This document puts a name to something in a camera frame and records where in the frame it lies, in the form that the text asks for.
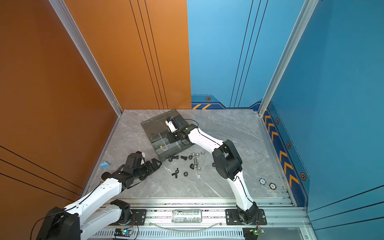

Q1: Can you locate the circuit board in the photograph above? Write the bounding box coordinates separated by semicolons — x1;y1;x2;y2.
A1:
242;228;265;240
113;228;134;239

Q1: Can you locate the left circuit board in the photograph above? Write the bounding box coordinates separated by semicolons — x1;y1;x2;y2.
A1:
113;228;134;239

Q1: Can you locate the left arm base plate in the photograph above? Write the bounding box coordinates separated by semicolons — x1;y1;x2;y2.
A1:
117;209;147;226

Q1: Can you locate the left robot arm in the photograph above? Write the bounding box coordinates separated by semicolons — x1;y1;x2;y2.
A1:
36;151;162;240

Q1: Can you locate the left aluminium corner post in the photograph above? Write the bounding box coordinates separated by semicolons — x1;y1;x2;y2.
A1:
49;0;123;118

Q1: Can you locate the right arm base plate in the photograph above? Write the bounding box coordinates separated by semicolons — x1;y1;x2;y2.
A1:
225;209;268;226

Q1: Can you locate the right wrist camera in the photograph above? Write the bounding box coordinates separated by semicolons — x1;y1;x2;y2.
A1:
166;117;178;133

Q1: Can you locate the black round marker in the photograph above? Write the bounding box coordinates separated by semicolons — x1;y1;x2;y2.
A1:
269;183;277;190

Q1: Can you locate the grey plastic organizer box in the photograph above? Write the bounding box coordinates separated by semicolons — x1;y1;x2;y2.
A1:
141;110;193;162

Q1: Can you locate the black bolt near box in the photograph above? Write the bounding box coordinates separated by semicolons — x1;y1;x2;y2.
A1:
168;156;179;162

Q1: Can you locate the right circuit board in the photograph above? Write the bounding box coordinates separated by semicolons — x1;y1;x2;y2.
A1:
242;228;265;240

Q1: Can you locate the black round cap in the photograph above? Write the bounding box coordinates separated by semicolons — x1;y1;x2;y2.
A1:
101;172;110;181

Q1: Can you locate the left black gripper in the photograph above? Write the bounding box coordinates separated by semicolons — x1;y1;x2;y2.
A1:
133;157;163;181

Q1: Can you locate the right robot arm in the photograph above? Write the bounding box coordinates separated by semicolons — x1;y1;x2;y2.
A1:
165;115;259;225

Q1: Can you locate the aluminium front rail frame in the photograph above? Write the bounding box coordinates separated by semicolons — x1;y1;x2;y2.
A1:
53;197;319;240

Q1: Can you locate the black wing nut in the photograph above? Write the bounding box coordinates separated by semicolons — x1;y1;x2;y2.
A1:
172;168;179;179

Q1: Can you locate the blue triangular wedge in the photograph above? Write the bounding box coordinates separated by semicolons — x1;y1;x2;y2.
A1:
99;161;110;169

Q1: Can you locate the aluminium corner post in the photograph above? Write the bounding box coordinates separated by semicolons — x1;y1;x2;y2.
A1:
258;0;319;117
49;0;123;118

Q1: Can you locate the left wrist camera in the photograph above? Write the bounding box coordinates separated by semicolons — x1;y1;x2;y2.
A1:
136;151;146;160

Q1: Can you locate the right aluminium corner post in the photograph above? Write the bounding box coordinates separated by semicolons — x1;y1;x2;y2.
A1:
258;0;319;117

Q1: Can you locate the white round marker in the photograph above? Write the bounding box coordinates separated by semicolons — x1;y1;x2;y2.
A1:
259;178;266;185

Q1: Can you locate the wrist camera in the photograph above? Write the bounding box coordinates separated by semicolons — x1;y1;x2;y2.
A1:
166;117;178;133
136;151;146;160

